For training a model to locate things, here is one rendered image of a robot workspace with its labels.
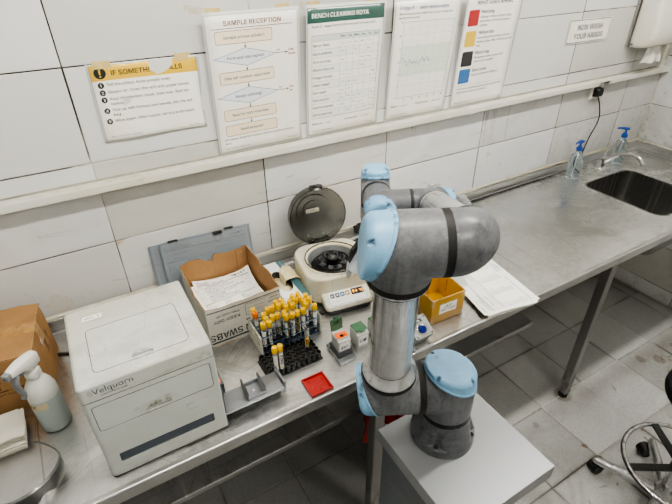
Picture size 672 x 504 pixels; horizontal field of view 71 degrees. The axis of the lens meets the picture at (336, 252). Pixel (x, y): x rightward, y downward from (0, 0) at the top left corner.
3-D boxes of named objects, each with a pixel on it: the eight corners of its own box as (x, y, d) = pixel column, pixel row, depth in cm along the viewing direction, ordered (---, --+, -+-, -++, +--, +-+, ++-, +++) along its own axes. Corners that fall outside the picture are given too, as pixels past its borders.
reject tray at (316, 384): (312, 398, 129) (312, 396, 129) (300, 381, 134) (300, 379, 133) (333, 388, 132) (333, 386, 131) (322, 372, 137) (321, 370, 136)
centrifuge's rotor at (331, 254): (320, 289, 161) (319, 271, 157) (305, 265, 173) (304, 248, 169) (361, 278, 166) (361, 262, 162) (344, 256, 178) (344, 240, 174)
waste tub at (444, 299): (429, 326, 153) (433, 302, 147) (406, 303, 163) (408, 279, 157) (462, 313, 158) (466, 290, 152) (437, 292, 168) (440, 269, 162)
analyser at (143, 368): (114, 479, 110) (73, 392, 93) (97, 398, 130) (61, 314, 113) (239, 422, 123) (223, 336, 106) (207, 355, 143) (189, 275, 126)
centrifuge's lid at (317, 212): (287, 191, 163) (281, 184, 170) (294, 256, 174) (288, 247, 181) (345, 181, 169) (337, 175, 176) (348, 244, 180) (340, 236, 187)
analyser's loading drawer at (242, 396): (213, 424, 120) (210, 411, 117) (205, 406, 125) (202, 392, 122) (286, 391, 128) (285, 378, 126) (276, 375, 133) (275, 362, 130)
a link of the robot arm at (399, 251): (423, 425, 106) (462, 237, 70) (356, 428, 105) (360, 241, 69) (415, 379, 115) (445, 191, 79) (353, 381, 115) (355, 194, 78)
